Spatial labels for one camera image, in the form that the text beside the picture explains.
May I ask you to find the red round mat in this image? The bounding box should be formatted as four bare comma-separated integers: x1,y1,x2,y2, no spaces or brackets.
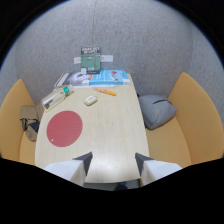
46,110,84,148

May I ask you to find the grey backpack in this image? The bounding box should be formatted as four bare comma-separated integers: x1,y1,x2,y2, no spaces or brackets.
138,94,178,131

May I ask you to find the khaki bag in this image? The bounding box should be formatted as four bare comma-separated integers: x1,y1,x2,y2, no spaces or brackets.
19,104,41,143

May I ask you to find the small white case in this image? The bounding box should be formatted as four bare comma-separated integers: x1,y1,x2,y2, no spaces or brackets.
83,95,98,107

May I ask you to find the clear bottle with green cap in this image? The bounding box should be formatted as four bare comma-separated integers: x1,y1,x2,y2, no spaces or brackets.
40,85,74,112

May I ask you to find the orange pen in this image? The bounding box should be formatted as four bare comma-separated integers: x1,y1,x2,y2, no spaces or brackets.
93,87,117,97

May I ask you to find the grey black magazine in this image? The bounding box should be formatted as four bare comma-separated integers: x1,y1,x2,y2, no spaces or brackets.
53,71,91,89

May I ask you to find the blue book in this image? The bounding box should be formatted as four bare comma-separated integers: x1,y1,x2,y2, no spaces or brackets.
88,69,131,86

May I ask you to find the green black standing book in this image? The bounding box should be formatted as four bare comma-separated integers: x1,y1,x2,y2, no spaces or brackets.
80,46,102,75

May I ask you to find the white wall socket plate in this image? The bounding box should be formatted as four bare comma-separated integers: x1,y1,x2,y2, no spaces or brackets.
100,54,114,63

